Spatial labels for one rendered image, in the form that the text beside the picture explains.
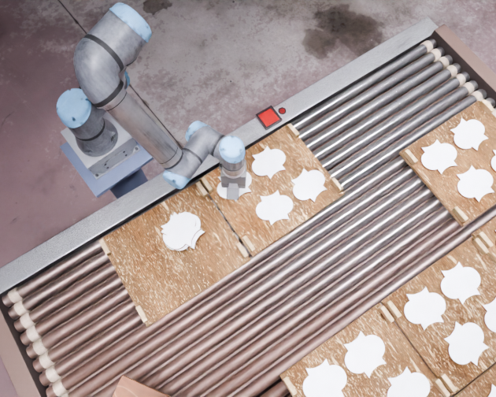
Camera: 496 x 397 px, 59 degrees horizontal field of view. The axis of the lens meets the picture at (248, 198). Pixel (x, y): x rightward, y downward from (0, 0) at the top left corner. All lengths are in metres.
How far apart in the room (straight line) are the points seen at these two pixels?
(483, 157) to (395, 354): 0.81
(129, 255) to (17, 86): 1.94
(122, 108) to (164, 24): 2.12
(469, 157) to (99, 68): 1.34
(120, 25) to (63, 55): 2.13
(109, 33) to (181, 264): 0.78
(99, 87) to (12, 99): 2.11
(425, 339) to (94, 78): 1.27
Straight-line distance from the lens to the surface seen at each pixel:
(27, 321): 1.68
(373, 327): 1.56
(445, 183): 1.77
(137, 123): 1.22
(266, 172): 1.62
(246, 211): 1.58
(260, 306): 1.53
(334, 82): 1.88
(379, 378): 1.56
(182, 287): 1.53
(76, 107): 1.54
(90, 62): 1.16
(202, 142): 1.35
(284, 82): 2.97
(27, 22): 3.58
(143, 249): 1.58
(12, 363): 1.66
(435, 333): 1.63
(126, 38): 1.19
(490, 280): 1.73
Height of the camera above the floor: 2.44
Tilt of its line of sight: 70 degrees down
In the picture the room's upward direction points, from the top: 1 degrees clockwise
